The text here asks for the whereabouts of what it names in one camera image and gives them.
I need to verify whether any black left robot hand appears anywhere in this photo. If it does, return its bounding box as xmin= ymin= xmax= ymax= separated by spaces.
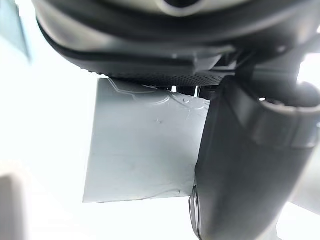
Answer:
xmin=31 ymin=0 xmax=320 ymax=240

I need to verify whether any pale grey cabinet panel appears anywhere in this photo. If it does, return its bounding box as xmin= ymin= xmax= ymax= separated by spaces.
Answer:
xmin=0 ymin=0 xmax=33 ymax=65

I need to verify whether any silver robot leg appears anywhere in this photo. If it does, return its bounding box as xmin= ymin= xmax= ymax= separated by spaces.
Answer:
xmin=83 ymin=77 xmax=212 ymax=204

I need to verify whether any light grey furniture edge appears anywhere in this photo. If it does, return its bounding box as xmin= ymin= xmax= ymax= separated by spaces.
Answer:
xmin=0 ymin=172 xmax=30 ymax=240

